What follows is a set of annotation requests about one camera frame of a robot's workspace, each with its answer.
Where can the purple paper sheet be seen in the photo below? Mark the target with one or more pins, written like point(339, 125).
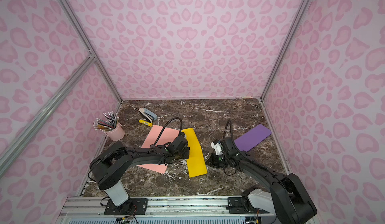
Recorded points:
point(252, 138)

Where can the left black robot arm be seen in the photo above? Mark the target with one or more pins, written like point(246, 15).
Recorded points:
point(110, 166)

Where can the aluminium mounting rail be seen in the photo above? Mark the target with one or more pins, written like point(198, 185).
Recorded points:
point(170, 210)

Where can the yellow highlighter marker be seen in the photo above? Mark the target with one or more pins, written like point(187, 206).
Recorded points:
point(150, 124)

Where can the grey blue stapler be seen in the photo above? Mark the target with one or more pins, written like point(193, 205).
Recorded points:
point(149, 115)

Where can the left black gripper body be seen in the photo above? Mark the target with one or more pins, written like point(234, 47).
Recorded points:
point(185, 151)

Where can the yellow paper sheet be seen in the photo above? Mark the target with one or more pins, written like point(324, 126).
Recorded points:
point(195, 163)

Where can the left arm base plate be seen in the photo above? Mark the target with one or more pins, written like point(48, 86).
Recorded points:
point(133, 206)

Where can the pink pencil cup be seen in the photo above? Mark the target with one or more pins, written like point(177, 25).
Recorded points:
point(116, 134)

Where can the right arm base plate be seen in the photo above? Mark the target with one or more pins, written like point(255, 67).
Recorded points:
point(241, 205)

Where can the bundle of pencils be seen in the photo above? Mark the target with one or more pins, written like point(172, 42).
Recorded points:
point(110, 123)

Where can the pink paper sheet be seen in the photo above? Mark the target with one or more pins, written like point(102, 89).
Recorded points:
point(168, 135)

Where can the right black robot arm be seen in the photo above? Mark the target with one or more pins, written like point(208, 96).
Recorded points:
point(291, 201)

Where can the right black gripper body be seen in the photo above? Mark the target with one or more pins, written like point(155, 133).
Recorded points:
point(211, 160)

